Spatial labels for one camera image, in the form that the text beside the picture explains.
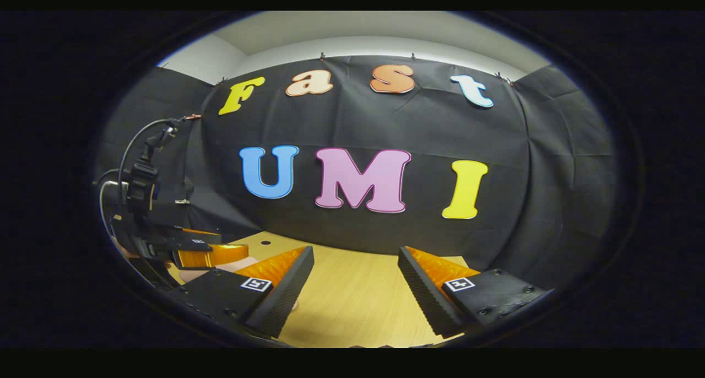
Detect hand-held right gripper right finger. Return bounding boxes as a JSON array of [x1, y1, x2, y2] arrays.
[[398, 246, 555, 338]]

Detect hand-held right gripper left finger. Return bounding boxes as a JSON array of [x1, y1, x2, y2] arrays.
[[171, 246, 314, 339]]

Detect black backdrop cloth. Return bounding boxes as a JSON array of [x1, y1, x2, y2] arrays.
[[96, 56, 617, 290]]

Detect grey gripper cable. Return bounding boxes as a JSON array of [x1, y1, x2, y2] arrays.
[[117, 118, 182, 188]]

